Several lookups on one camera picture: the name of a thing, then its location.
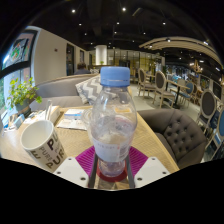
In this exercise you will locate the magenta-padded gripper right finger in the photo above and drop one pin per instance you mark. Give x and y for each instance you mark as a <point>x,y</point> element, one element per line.
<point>150,171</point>

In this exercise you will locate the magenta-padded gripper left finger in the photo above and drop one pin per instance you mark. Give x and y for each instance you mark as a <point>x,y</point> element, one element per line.
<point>71,171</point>

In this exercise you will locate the flat round red coaster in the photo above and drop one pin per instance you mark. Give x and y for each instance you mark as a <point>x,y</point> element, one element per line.
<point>113,178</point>

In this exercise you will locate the white mug with dark lettering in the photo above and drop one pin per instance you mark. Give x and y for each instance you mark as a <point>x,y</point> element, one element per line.
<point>41,145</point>

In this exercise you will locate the dark grey tufted armchair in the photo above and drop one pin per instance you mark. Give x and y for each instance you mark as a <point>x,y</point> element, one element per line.
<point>180,133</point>

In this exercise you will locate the white printed leaflet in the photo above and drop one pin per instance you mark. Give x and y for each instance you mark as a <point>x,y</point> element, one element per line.
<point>71,122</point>

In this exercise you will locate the clear bottle with blue cap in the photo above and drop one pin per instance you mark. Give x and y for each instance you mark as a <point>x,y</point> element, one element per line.
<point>113,126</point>

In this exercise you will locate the grey curved sofa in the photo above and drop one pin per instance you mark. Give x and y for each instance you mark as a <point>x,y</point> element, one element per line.
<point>60,90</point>

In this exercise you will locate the grey white chevron cushion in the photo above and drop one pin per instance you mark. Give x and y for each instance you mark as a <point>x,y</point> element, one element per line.
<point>87,90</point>

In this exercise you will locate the group of grey dining chairs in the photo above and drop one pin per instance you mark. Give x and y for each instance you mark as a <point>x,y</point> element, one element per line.
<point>160,86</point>

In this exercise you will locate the dark café table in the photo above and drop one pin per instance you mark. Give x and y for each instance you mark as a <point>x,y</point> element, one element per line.
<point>178,87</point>

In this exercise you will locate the green potted plant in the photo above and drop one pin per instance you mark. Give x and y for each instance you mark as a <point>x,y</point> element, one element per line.
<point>21,93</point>

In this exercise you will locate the person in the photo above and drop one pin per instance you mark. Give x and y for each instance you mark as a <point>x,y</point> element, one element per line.
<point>81,69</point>

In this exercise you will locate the hanging chandelier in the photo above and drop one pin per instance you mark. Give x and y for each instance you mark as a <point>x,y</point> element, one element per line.
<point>197,66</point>

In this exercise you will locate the white round column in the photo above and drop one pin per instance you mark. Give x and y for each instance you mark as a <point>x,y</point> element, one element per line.
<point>101,55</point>

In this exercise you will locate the group of ceiling spotlights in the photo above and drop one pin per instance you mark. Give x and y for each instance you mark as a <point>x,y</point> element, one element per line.
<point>124,9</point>

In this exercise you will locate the framed colourful wall picture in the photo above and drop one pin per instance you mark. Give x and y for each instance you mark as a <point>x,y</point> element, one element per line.
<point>20,48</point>

